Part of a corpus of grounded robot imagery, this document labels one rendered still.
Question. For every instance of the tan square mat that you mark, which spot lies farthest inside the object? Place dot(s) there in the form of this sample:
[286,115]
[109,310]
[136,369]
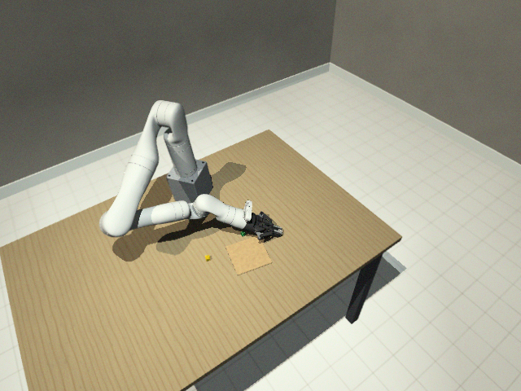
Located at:
[248,255]

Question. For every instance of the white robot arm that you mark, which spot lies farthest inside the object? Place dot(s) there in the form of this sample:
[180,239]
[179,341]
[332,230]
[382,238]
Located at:
[124,215]

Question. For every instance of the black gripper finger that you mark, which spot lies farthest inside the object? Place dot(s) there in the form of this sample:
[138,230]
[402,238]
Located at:
[267,232]
[269,223]

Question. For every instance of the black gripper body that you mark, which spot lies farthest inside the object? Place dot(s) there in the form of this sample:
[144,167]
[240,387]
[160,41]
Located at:
[252,225]

